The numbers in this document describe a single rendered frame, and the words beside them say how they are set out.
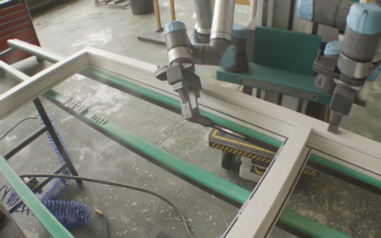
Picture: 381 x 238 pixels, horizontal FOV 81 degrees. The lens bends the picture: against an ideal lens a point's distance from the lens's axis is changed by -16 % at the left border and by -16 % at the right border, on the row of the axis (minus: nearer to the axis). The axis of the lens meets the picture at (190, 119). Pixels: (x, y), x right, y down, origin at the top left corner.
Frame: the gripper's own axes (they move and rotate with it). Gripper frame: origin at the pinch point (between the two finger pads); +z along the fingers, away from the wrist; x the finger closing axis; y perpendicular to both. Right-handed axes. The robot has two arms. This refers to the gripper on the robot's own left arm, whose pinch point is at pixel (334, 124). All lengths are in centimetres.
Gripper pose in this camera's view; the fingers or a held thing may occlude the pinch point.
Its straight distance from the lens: 74.2
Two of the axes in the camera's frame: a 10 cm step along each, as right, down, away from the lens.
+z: 0.7, 7.7, 6.4
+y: 8.0, 3.4, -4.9
